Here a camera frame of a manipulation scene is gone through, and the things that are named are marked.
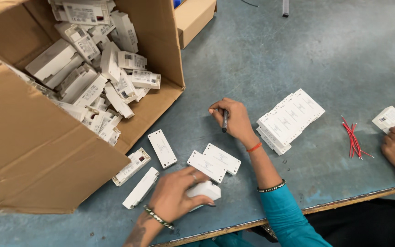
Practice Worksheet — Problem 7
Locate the green patterned bangle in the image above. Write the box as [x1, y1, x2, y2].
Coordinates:
[143, 204, 175, 230]

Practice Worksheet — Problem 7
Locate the plain white narrow module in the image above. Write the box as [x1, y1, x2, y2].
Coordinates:
[122, 167, 160, 210]

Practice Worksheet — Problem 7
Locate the row of white driver units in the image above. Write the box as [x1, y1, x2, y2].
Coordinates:
[256, 88, 326, 156]

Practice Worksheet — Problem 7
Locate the white plastic driver module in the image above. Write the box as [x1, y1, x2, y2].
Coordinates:
[186, 180, 222, 212]

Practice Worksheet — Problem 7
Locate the white module with black wires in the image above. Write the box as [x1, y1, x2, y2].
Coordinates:
[372, 105, 395, 138]

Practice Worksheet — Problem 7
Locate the person's right hand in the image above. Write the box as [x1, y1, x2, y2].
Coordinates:
[208, 97, 263, 149]

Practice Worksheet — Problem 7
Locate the white module with red terminal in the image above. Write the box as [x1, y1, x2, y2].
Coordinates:
[112, 148, 152, 187]

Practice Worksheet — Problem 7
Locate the person's left hand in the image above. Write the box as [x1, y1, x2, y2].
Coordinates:
[148, 167, 216, 226]

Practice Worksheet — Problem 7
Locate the black beaded bracelet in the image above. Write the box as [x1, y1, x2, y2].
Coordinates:
[257, 179, 287, 193]

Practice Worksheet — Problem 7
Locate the large brown cardboard box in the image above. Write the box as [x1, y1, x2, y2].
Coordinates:
[0, 0, 187, 215]

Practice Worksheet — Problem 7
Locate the teal garment sleeve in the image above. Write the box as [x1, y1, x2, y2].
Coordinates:
[180, 185, 333, 247]

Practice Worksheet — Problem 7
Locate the white module with flat back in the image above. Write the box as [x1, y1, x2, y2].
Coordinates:
[147, 129, 178, 169]
[202, 143, 242, 176]
[187, 150, 227, 184]

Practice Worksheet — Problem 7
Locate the heap of white driver units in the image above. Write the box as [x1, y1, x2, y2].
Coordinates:
[0, 0, 162, 147]

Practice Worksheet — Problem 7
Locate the black marker pen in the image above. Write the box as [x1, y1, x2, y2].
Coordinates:
[221, 109, 229, 134]

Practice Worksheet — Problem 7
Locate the loose bunch of red wires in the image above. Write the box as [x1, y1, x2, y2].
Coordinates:
[341, 115, 375, 160]

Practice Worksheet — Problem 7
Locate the small brown cardboard box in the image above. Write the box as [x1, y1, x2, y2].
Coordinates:
[173, 0, 218, 50]

